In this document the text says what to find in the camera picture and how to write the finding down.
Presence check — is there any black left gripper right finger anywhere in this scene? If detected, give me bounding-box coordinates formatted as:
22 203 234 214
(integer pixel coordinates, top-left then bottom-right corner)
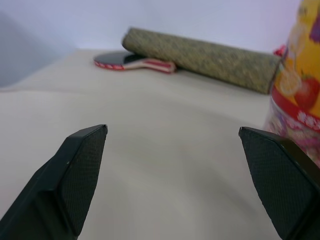
238 126 320 240

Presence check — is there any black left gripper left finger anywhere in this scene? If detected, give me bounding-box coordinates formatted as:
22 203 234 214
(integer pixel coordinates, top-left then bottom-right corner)
0 124 109 240

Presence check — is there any small red object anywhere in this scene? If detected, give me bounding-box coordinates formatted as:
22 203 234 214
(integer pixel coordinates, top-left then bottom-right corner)
272 44 287 57

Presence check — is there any colourful fruit-print snack bag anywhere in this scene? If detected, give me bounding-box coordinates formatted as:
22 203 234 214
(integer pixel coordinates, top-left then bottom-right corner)
262 0 320 168

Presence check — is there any black red table tennis paddle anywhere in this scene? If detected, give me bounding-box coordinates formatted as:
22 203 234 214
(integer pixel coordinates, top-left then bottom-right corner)
93 50 177 74

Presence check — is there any rolled woven straw mat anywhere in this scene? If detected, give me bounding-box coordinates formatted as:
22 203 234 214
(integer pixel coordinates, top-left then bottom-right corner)
120 26 281 95

